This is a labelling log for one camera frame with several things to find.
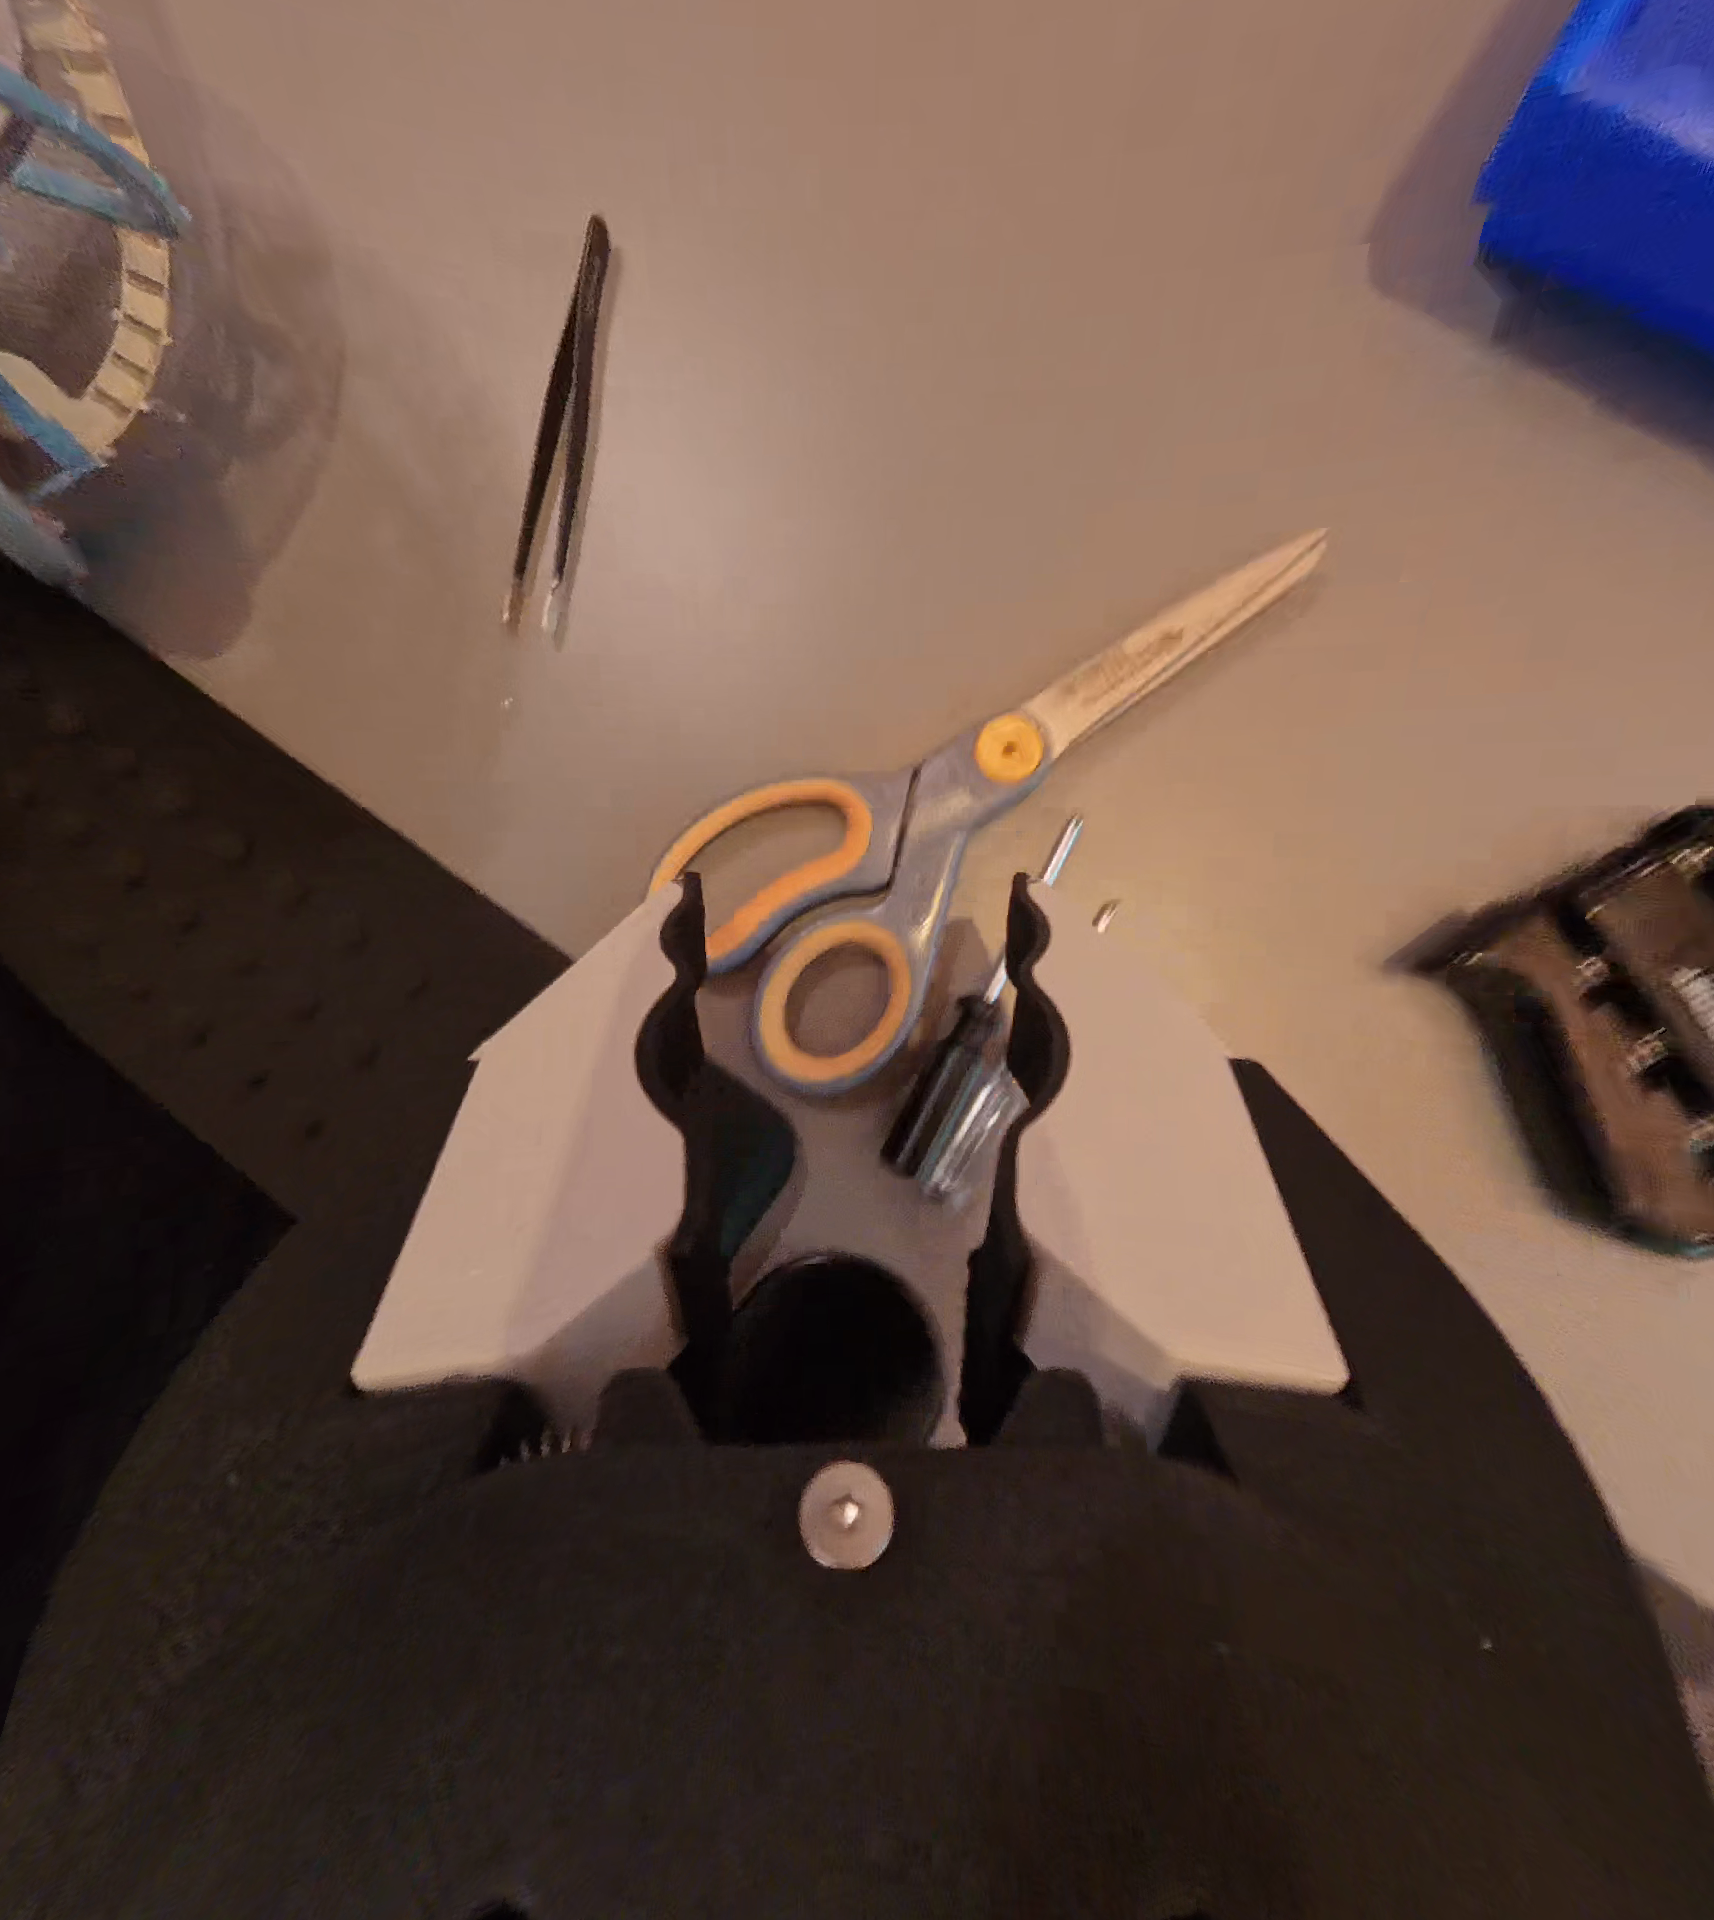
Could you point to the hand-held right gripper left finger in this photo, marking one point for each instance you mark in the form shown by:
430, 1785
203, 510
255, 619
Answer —
512, 1231

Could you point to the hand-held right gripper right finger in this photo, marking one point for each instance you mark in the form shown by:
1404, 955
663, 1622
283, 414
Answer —
1188, 1231

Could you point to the small black screwdriver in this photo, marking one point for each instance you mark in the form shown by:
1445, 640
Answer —
955, 1111

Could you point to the orange grey scissors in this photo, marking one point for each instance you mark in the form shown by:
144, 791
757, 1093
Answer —
933, 827

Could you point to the black pointed tweezers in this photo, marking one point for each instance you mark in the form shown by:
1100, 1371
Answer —
579, 346

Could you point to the clear maze ball toy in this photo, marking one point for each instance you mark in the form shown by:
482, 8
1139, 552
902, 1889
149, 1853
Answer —
19, 330

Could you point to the black perforated wrist rest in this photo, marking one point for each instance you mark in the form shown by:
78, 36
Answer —
199, 960

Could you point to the blue storage bin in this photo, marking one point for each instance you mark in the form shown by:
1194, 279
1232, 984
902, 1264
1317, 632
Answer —
1668, 167

